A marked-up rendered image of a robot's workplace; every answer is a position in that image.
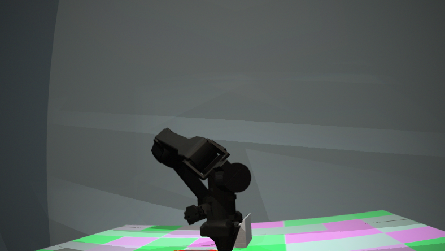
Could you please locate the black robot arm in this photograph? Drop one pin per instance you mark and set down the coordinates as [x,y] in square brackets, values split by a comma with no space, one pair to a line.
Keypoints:
[191,157]

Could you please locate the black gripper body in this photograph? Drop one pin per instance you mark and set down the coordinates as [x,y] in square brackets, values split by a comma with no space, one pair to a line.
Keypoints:
[224,215]

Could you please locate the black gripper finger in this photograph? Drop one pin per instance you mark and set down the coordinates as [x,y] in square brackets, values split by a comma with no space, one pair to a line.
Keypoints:
[223,243]
[236,229]

